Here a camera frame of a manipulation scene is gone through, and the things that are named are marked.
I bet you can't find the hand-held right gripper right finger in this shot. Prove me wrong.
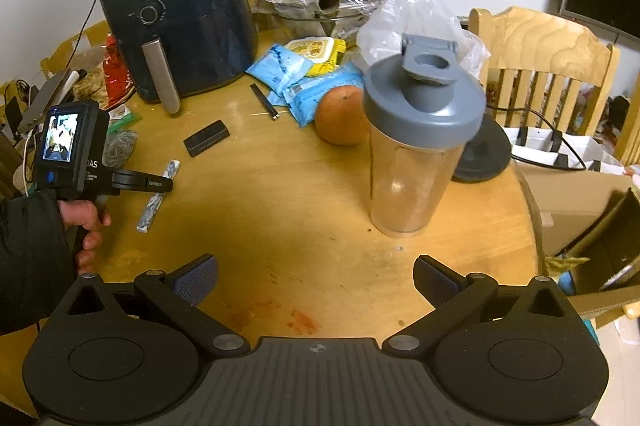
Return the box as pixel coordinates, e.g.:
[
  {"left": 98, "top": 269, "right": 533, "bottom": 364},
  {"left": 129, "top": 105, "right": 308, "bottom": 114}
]
[{"left": 382, "top": 255, "right": 574, "bottom": 353}]

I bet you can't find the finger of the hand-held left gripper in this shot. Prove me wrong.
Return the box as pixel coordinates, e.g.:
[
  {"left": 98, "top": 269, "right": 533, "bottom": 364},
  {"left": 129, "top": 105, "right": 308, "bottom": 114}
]
[{"left": 112, "top": 169, "right": 174, "bottom": 198}]

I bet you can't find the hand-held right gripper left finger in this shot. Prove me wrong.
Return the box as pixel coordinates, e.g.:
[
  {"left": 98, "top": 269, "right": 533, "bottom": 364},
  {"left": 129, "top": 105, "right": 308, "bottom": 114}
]
[{"left": 65, "top": 254, "right": 252, "bottom": 353}]

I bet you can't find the marbled grey stick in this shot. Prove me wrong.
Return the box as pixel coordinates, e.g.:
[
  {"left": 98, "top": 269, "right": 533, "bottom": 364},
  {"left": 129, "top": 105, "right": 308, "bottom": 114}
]
[{"left": 136, "top": 159, "right": 181, "bottom": 235}]

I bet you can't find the person's left forearm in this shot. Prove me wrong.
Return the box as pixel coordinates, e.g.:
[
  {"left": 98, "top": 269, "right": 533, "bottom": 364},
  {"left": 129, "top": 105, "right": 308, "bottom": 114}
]
[{"left": 0, "top": 192, "right": 77, "bottom": 338}]

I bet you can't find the person's left hand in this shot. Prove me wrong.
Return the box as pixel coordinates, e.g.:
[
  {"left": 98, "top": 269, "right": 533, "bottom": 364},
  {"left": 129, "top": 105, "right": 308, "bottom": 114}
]
[{"left": 57, "top": 200, "right": 112, "bottom": 275}]

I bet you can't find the bag of sunflower seeds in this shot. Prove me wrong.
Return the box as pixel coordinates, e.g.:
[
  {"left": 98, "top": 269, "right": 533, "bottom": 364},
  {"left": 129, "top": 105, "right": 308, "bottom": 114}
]
[{"left": 102, "top": 129, "right": 140, "bottom": 170}]

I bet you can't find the green white zip bag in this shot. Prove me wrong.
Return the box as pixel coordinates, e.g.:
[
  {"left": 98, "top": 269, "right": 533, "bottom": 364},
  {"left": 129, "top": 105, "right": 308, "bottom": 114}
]
[{"left": 107, "top": 104, "right": 143, "bottom": 132}]

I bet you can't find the grey laptop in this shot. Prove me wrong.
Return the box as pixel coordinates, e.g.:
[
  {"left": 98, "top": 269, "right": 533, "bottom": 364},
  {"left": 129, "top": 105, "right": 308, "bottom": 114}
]
[{"left": 17, "top": 68, "right": 84, "bottom": 135}]

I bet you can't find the flat black box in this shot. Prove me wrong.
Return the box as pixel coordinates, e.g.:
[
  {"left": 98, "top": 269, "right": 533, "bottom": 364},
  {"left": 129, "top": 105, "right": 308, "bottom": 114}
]
[{"left": 182, "top": 119, "right": 231, "bottom": 158}]

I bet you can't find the red snack bag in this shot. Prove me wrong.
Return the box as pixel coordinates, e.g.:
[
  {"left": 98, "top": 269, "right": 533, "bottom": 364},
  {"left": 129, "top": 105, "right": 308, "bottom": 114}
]
[{"left": 102, "top": 33, "right": 137, "bottom": 108}]

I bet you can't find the wooden chair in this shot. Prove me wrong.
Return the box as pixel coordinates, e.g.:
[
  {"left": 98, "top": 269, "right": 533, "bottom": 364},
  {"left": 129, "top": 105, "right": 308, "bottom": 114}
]
[
  {"left": 467, "top": 5, "right": 622, "bottom": 148},
  {"left": 611, "top": 70, "right": 640, "bottom": 168},
  {"left": 39, "top": 19, "right": 112, "bottom": 80}
]

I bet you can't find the clear shaker bottle grey lid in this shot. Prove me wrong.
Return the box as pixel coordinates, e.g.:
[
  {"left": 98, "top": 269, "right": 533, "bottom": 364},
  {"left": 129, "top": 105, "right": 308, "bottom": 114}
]
[{"left": 362, "top": 32, "right": 487, "bottom": 240}]

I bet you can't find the black kettle base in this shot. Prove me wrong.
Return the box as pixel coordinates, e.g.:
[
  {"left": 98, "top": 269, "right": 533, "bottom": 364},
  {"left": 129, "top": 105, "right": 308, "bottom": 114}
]
[{"left": 451, "top": 114, "right": 512, "bottom": 185}]

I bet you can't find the black pen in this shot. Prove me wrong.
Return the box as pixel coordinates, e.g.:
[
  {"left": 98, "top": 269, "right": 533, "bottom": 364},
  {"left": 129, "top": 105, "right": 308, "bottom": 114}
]
[{"left": 249, "top": 83, "right": 280, "bottom": 121}]

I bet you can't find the cardboard box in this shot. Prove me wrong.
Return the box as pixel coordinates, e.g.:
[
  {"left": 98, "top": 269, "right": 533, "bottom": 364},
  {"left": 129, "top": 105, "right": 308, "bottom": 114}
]
[{"left": 514, "top": 160, "right": 640, "bottom": 333}]

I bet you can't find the black air fryer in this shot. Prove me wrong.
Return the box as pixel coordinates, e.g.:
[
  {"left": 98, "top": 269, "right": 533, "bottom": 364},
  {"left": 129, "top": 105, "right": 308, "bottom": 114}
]
[{"left": 95, "top": 0, "right": 260, "bottom": 115}]

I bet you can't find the white paper bag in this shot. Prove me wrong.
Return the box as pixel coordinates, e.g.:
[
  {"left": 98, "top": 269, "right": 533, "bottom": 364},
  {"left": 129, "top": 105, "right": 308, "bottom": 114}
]
[{"left": 501, "top": 125, "right": 627, "bottom": 173}]

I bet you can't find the orange fruit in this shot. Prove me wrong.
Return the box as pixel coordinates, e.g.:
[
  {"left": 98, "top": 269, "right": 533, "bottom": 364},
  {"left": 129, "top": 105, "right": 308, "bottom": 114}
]
[{"left": 313, "top": 84, "right": 371, "bottom": 147}]

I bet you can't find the yellow snack packet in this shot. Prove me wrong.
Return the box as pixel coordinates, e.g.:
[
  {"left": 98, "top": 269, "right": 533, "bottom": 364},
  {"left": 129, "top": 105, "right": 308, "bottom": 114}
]
[{"left": 285, "top": 36, "right": 347, "bottom": 78}]

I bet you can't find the large crumpled plastic bag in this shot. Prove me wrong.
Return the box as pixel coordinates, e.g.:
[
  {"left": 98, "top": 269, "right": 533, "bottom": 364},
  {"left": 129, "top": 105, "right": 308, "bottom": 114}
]
[{"left": 355, "top": 0, "right": 492, "bottom": 83}]

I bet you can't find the black power cable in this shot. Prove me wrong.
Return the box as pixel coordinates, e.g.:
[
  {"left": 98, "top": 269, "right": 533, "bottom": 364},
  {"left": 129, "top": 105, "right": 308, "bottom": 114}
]
[{"left": 481, "top": 102, "right": 602, "bottom": 173}]

